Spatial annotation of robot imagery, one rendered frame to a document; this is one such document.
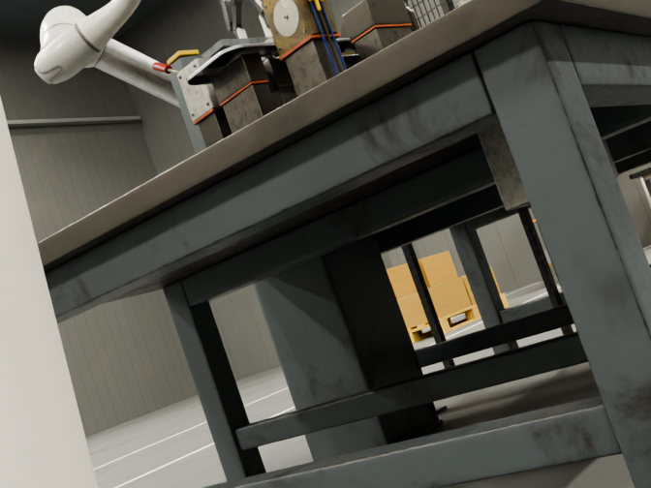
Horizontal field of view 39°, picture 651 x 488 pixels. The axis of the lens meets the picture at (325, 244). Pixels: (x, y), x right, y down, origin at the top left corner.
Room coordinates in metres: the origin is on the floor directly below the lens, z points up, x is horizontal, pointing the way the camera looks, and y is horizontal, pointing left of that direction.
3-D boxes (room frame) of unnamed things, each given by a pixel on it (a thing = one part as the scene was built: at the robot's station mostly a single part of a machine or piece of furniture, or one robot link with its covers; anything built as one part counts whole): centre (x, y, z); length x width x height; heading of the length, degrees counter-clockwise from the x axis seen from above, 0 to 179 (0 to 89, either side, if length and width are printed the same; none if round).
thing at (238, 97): (1.88, 0.06, 0.84); 0.12 x 0.05 x 0.29; 43
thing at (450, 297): (8.59, -0.79, 0.35); 1.18 x 0.87 x 0.69; 144
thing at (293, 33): (1.76, -0.11, 0.88); 0.14 x 0.09 x 0.36; 43
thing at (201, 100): (2.04, 0.15, 0.88); 0.12 x 0.07 x 0.36; 43
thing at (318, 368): (2.93, 0.05, 0.33); 0.31 x 0.31 x 0.66; 53
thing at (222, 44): (2.40, -0.01, 1.16); 0.37 x 0.14 x 0.02; 133
